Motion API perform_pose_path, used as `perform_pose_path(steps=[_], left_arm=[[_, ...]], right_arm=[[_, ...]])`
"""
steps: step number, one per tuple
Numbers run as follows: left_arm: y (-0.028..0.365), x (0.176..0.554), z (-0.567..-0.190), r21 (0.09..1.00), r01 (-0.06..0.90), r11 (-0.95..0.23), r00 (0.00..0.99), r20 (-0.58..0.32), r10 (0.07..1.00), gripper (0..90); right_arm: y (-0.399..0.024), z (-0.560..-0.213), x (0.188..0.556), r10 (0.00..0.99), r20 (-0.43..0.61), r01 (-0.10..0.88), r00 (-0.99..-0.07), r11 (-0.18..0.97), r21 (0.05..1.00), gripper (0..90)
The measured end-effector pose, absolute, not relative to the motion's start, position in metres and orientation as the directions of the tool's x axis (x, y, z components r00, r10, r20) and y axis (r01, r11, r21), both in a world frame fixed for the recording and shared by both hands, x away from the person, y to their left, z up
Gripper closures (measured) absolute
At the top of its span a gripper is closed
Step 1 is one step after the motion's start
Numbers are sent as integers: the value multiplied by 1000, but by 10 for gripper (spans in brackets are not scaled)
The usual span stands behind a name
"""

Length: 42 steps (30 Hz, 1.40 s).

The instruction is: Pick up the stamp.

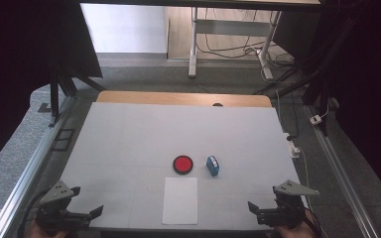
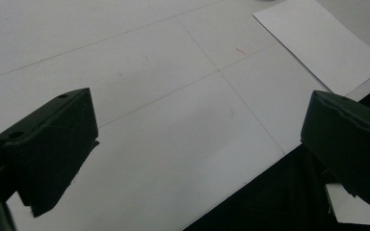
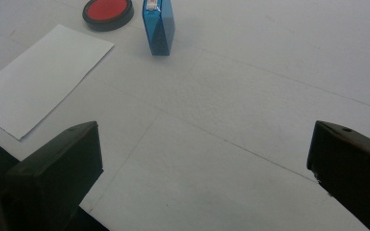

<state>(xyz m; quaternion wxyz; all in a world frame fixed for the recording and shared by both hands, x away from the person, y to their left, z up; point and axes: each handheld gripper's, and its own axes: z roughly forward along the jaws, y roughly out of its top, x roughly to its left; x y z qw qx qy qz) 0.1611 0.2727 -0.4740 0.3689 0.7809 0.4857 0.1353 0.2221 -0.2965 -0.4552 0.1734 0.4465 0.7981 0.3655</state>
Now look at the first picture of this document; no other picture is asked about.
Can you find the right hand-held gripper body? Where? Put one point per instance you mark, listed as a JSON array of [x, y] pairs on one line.
[[286, 211]]

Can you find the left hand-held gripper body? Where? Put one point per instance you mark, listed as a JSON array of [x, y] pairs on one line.
[[55, 214]]

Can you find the blue stamp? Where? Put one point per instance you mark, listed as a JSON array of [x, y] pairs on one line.
[[212, 166]]

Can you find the white paper sheet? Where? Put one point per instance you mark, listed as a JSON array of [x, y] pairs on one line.
[[180, 201]]

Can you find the round red ink pad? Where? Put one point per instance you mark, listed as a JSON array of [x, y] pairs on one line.
[[183, 164]]

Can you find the person's right hand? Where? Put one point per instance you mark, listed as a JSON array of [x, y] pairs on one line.
[[294, 232]]

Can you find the person's left hand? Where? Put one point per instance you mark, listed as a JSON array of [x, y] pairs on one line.
[[41, 232]]

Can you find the small white adapter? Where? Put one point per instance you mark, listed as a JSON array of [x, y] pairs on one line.
[[315, 119]]

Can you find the black metal stand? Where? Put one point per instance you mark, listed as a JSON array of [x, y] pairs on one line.
[[314, 86], [54, 95]]

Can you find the wooden table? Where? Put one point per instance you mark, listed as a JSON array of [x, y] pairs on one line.
[[165, 98]]

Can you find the black curtain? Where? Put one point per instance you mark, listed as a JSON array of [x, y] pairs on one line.
[[367, 82], [20, 49]]

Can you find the aluminium rail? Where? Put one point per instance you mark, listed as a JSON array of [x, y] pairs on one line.
[[340, 178], [29, 168]]

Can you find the white metal desk frame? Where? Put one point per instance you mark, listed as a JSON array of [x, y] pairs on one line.
[[231, 27]]

